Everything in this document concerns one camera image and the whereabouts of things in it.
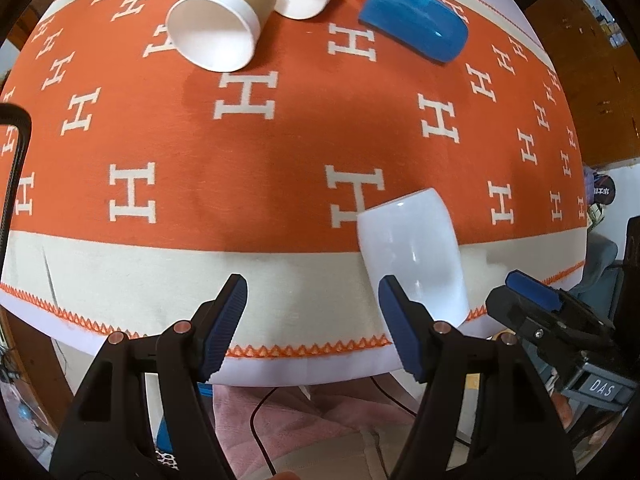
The blue translucent plastic cup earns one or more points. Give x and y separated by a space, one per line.
427 27

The brown wooden cabinet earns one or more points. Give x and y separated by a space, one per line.
600 82

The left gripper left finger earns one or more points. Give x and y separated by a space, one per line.
107 433

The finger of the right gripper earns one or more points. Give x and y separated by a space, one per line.
546 330
543 296

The brown sleeve paper cup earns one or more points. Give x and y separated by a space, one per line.
218 35

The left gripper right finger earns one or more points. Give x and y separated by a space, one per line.
517 430

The white plastic cup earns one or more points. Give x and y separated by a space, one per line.
413 239

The orange H-pattern table cloth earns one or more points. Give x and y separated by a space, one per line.
149 180

